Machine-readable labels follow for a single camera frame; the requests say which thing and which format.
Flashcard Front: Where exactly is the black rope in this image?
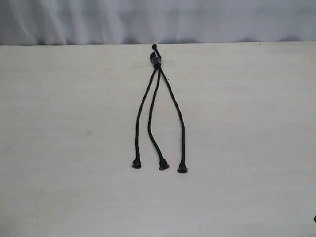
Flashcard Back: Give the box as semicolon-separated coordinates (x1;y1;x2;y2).
129;70;157;169
147;68;170;171
151;43;189;173

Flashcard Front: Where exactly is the white backdrop curtain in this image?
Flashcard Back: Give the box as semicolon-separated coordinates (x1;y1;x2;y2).
0;0;316;45

